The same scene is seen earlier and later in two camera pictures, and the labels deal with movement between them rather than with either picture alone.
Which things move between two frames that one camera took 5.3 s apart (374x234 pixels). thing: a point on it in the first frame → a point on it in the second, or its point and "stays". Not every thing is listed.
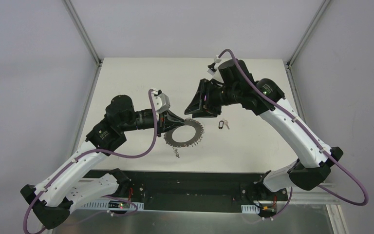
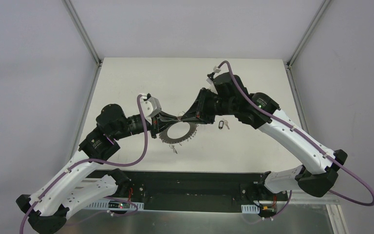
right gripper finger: x=195 y=106 stays
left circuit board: x=118 y=204 stays
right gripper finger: x=206 y=114 → x=194 y=120
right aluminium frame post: x=307 y=33 stays
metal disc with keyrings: x=199 y=132 → x=178 y=132
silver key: x=226 y=122 stays
